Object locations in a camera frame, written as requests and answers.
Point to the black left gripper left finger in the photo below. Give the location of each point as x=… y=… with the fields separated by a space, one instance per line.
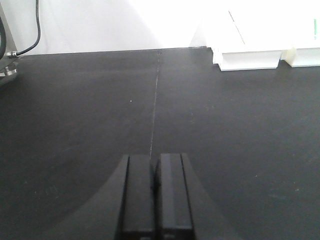
x=137 y=215

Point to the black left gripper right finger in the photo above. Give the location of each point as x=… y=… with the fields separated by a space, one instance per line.
x=174 y=219

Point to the white cabinet equipment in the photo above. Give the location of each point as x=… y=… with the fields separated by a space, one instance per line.
x=258 y=34

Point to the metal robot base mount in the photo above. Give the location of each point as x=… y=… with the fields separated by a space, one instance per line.
x=8 y=67

